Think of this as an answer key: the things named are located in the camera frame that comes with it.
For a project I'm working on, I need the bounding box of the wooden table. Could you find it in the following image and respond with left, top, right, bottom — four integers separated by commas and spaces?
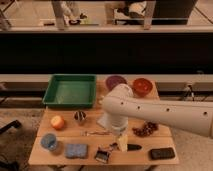
29, 80, 179, 166

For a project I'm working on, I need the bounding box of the blue plastic cup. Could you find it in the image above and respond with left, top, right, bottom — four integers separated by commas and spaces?
40, 133, 59, 152

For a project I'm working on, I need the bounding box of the blue folded cloth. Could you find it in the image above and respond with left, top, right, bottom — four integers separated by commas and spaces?
97, 115, 106, 128

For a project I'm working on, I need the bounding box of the blue sponge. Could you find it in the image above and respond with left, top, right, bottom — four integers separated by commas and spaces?
65, 144, 88, 159

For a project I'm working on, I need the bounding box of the small metal cup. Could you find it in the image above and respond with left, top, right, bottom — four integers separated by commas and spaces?
74, 110, 86, 125

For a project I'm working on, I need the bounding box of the bunch of dark grapes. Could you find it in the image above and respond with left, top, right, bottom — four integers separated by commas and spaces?
132, 122, 158, 137

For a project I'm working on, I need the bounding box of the black chair base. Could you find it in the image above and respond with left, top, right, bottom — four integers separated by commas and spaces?
0, 120, 22, 135

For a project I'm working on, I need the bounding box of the purple bowl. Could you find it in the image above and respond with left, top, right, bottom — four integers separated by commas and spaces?
105, 75, 127, 91

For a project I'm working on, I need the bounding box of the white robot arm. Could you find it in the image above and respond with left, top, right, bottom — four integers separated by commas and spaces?
102, 84, 213, 138

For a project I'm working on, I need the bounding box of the orange fruit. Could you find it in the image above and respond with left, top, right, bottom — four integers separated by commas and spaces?
50, 115, 65, 130

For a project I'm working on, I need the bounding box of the black rectangular case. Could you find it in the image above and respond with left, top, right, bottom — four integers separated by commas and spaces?
149, 147, 175, 160

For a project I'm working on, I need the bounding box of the green plastic tray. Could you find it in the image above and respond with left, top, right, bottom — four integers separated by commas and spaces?
43, 74, 96, 108

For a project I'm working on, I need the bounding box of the yellow banana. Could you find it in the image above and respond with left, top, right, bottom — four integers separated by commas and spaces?
98, 96, 104, 104

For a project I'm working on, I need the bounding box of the red bowl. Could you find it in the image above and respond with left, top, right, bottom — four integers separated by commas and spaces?
133, 78, 153, 97

